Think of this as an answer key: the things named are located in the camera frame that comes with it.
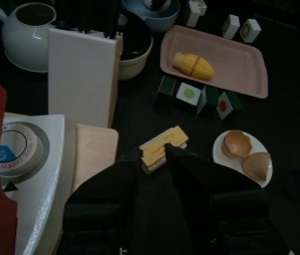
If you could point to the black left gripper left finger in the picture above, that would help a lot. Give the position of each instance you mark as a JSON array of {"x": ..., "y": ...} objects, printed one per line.
[{"x": 98, "y": 205}]

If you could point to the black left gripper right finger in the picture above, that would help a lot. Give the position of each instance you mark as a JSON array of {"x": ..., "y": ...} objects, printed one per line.
[{"x": 218, "y": 205}]

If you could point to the white plate with bread rolls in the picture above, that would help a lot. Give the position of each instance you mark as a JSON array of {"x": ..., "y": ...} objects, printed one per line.
[{"x": 227, "y": 161}]

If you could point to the brown toy eggshell half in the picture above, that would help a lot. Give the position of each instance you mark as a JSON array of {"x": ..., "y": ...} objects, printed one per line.
[
  {"x": 255, "y": 166},
  {"x": 237, "y": 143}
]

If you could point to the light wooden cutting board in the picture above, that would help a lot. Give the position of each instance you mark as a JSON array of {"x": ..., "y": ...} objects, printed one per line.
[{"x": 92, "y": 152}]

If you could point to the yellow toy butter block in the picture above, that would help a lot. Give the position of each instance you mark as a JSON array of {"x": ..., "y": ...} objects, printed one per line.
[{"x": 160, "y": 146}]

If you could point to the sushi block with red dot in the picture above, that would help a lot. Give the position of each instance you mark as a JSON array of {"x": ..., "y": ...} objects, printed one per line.
[{"x": 225, "y": 105}]

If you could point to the dark green sushi block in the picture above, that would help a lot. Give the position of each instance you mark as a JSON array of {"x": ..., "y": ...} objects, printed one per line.
[
  {"x": 209, "y": 99},
  {"x": 164, "y": 91}
]

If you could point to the sushi block with green dot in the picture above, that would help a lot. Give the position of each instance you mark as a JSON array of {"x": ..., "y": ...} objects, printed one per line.
[{"x": 187, "y": 94}]

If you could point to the white knife block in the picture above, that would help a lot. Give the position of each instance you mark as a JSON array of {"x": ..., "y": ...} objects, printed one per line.
[{"x": 82, "y": 76}]

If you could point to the yellow toy corn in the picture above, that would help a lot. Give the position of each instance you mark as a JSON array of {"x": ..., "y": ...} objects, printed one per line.
[{"x": 193, "y": 65}]

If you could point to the pink plastic tray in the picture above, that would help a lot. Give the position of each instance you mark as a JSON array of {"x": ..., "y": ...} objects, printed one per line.
[{"x": 234, "y": 64}]

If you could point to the cream pot with dark inside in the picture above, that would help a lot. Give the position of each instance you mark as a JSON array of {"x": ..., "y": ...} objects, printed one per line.
[{"x": 131, "y": 64}]

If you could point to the white ceramic teapot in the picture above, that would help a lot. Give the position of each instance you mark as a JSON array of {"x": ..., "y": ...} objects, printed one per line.
[{"x": 23, "y": 46}]

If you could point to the white toy block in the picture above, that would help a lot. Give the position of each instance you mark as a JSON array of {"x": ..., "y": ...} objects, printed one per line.
[
  {"x": 193, "y": 12},
  {"x": 249, "y": 31},
  {"x": 230, "y": 26}
]

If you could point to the light blue bowl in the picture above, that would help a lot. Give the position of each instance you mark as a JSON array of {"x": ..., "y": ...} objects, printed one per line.
[{"x": 160, "y": 20}]

